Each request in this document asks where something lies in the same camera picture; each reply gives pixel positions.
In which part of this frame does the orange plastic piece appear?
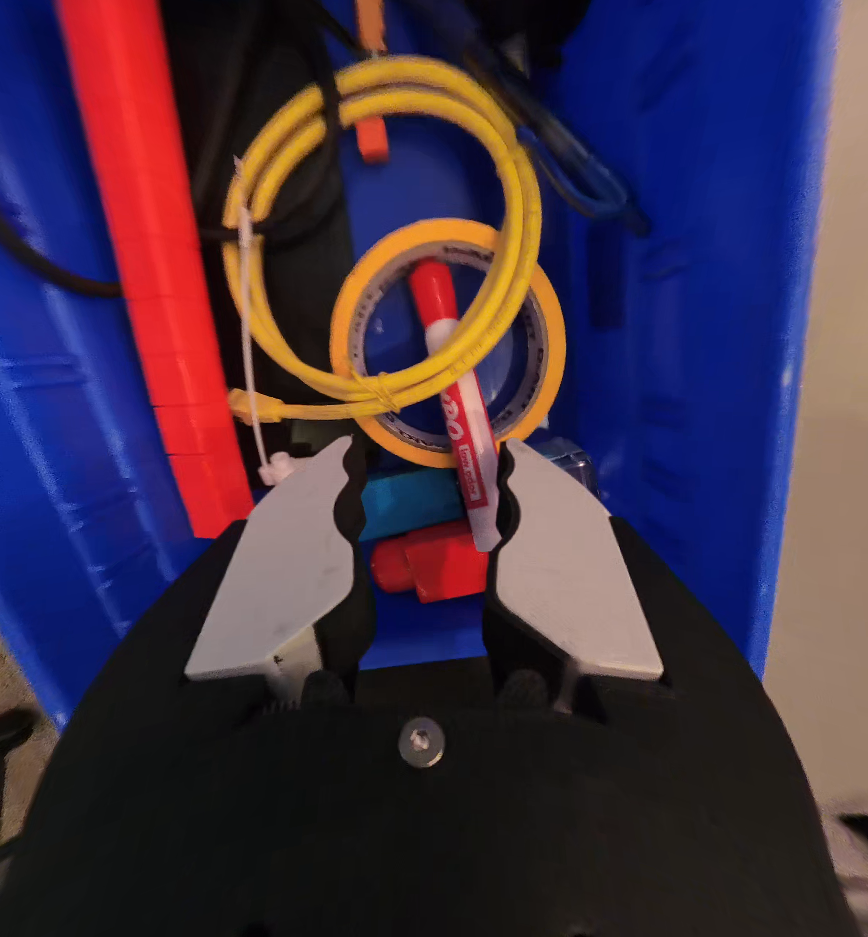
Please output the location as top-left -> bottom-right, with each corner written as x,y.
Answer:
353,0 -> 392,165

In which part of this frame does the red object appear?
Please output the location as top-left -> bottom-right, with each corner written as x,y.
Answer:
53,0 -> 255,539

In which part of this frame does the thin black cable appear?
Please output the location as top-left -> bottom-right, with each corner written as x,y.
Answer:
0,146 -> 123,297

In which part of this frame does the red white marker pen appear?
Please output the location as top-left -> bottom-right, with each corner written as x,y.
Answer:
406,260 -> 504,553

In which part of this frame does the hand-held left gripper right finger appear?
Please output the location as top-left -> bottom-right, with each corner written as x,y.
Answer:
485,438 -> 666,683

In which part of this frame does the clear plastic box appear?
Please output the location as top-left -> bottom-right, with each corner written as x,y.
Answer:
532,438 -> 597,506

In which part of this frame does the blue loop handle tool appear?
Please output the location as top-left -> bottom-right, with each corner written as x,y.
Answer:
463,37 -> 652,237

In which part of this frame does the teal plastic block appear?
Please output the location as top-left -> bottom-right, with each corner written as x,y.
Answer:
357,468 -> 464,544

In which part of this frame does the yellow network cable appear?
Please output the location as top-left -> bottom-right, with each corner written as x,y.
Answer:
222,55 -> 545,426

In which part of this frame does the yellow tape roll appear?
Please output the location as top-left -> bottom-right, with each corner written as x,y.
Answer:
329,218 -> 568,469

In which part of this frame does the white zip tie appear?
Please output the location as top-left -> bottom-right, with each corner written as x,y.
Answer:
232,155 -> 296,486

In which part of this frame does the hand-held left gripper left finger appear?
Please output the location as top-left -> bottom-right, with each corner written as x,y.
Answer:
183,435 -> 376,683

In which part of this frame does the red plastic block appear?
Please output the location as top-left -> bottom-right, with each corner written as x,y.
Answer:
370,521 -> 492,605

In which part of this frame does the blue plastic bin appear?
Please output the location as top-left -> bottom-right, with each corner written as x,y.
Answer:
0,0 -> 841,733

